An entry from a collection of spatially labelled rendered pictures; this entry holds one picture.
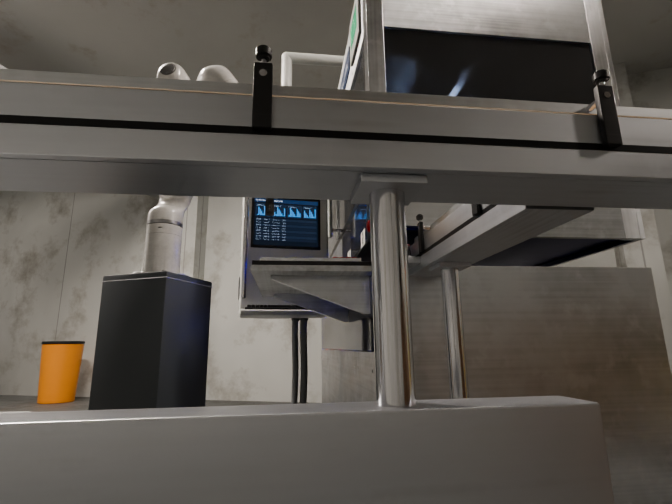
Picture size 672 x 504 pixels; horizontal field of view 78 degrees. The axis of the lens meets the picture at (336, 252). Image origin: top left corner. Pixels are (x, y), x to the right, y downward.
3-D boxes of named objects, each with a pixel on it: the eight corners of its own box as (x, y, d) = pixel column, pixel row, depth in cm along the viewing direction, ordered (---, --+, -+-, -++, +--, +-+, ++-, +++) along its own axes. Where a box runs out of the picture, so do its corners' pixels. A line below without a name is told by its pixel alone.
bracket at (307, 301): (347, 322, 192) (347, 294, 195) (348, 322, 189) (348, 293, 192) (273, 323, 188) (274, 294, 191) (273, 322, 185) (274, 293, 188)
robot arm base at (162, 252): (117, 276, 137) (122, 222, 141) (156, 284, 155) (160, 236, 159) (165, 272, 132) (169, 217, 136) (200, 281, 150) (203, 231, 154)
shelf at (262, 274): (360, 296, 204) (360, 292, 205) (398, 271, 137) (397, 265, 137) (262, 296, 199) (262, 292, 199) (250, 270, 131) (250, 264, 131)
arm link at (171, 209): (139, 223, 142) (145, 158, 147) (163, 236, 160) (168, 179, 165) (174, 222, 141) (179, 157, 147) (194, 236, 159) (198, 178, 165)
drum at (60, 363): (87, 400, 527) (93, 341, 543) (53, 405, 483) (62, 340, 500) (58, 399, 540) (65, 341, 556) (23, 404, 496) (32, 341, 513)
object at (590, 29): (439, 300, 349) (430, 177, 374) (645, 238, 149) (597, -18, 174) (320, 300, 337) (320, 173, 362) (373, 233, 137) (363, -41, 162)
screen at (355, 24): (352, 66, 187) (351, 27, 192) (361, 31, 166) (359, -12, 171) (350, 66, 187) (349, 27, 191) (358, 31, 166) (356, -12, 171)
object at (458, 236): (403, 276, 135) (400, 230, 139) (448, 276, 137) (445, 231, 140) (517, 208, 69) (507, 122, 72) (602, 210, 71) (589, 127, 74)
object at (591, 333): (447, 425, 327) (439, 313, 346) (704, 548, 127) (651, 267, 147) (321, 430, 315) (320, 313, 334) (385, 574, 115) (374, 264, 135)
